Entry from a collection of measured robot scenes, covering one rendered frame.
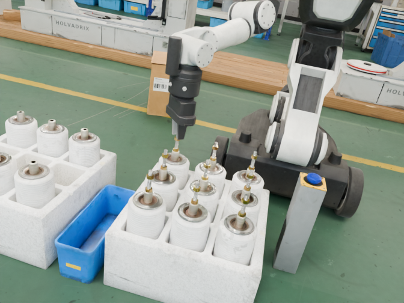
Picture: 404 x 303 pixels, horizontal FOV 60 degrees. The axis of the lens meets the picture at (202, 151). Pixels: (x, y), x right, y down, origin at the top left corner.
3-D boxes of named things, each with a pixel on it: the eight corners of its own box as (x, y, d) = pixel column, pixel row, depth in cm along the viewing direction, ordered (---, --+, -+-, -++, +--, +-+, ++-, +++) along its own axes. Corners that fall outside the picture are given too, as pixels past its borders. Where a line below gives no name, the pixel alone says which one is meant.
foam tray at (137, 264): (153, 204, 129) (157, 162, 120) (257, 232, 124) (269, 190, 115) (103, 284, 94) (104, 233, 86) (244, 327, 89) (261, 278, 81)
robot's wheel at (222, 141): (212, 167, 159) (220, 127, 150) (223, 170, 159) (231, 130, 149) (202, 190, 142) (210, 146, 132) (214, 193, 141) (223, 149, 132)
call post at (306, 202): (273, 252, 115) (299, 172, 101) (294, 258, 115) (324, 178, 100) (272, 268, 109) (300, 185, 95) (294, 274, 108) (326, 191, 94)
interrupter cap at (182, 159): (191, 162, 110) (192, 160, 110) (173, 168, 105) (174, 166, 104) (175, 151, 114) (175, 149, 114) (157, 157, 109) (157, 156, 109)
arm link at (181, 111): (204, 125, 100) (210, 85, 95) (173, 128, 96) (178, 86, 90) (184, 108, 110) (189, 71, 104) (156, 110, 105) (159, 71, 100)
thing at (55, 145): (51, 166, 128) (48, 120, 120) (74, 172, 126) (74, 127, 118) (33, 178, 120) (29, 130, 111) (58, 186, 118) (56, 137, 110)
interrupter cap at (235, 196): (261, 198, 98) (262, 196, 98) (252, 211, 92) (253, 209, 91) (237, 188, 100) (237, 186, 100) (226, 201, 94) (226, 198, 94)
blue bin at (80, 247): (106, 212, 121) (107, 183, 115) (136, 220, 119) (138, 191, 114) (53, 276, 94) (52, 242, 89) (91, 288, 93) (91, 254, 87)
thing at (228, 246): (244, 269, 98) (259, 217, 89) (241, 296, 89) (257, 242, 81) (211, 260, 99) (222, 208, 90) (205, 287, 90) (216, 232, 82)
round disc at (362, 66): (343, 62, 295) (345, 56, 292) (380, 70, 291) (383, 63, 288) (348, 70, 268) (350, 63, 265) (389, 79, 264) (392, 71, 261)
